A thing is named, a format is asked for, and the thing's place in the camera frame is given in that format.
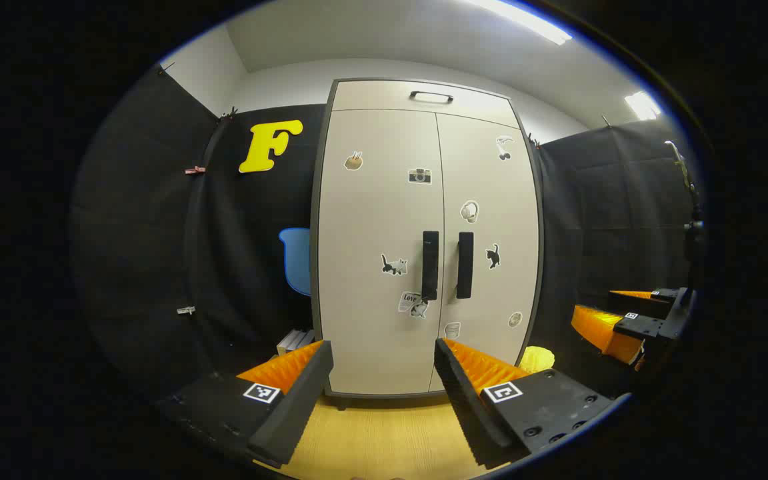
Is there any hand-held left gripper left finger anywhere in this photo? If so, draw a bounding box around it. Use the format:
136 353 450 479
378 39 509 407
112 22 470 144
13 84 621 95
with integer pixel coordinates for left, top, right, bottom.
157 340 335 467

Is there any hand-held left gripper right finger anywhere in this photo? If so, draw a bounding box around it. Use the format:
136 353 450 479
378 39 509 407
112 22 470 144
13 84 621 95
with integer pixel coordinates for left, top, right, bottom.
433 337 631 471

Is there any white cabinet door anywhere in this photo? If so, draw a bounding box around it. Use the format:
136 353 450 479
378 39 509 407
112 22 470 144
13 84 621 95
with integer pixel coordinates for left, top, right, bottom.
317 109 445 395
432 113 542 394

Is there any white double-door shoe cabinet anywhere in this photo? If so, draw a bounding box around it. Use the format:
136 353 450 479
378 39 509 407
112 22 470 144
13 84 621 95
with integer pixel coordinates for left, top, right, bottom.
309 78 545 409

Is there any yellow textured ball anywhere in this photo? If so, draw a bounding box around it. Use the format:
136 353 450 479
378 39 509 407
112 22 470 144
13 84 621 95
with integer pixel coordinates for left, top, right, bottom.
519 345 556 374

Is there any small ceiling light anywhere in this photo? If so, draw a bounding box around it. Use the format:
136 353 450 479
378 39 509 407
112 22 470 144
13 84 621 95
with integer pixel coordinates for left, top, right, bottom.
624 91 663 121

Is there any black backdrop cloth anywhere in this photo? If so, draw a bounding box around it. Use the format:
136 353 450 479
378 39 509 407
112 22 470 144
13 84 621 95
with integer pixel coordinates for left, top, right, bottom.
71 63 701 401

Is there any long ceiling light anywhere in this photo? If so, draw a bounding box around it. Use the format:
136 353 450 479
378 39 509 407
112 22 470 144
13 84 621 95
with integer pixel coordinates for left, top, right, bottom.
471 0 573 46

